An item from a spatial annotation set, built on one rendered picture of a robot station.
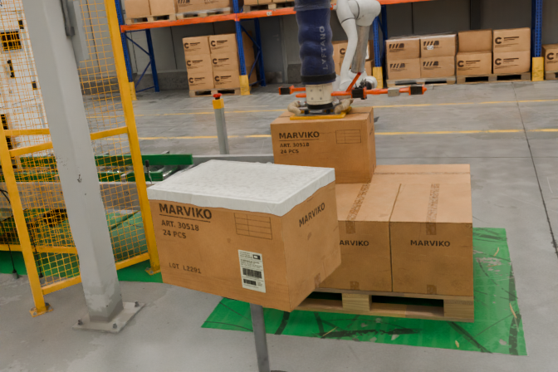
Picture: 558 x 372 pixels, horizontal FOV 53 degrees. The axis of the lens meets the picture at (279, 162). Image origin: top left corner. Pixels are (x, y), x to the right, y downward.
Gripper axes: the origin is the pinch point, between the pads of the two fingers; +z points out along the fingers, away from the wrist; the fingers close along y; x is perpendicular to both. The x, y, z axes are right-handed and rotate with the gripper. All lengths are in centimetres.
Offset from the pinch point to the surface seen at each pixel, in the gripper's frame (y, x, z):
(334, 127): 17.4, 14.2, 19.6
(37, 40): -52, 140, 110
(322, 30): -39.8, 19.6, 7.8
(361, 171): 45.6, -0.6, 18.8
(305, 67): -18.5, 31.9, 9.5
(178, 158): 47, 145, -21
